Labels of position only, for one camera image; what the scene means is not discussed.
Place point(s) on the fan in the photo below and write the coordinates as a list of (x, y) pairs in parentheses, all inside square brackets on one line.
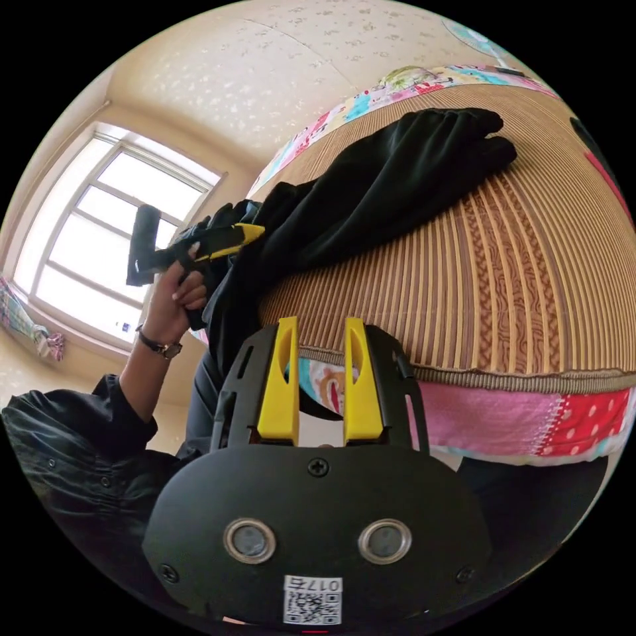
[(477, 42)]

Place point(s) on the colourful printed curtain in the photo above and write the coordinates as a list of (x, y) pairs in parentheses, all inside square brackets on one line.
[(25, 318)]

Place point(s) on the black pants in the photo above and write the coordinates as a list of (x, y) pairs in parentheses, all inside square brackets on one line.
[(377, 199)]

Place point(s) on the person's left hand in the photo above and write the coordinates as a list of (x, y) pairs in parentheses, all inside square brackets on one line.
[(171, 303)]

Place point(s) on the window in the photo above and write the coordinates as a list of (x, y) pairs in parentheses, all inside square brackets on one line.
[(114, 233)]

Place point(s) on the bed with woven mat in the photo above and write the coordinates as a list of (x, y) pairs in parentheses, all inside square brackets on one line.
[(497, 298)]

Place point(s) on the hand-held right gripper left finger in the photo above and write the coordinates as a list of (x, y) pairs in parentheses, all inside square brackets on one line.
[(279, 397)]

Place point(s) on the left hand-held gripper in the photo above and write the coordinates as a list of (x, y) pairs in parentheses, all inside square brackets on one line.
[(180, 251)]

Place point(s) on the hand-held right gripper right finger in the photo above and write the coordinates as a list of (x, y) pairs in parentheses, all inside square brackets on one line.
[(361, 397)]

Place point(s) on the person's left forearm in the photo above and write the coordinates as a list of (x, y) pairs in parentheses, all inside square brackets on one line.
[(144, 377)]

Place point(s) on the person's body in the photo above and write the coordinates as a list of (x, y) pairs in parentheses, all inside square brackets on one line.
[(74, 447)]

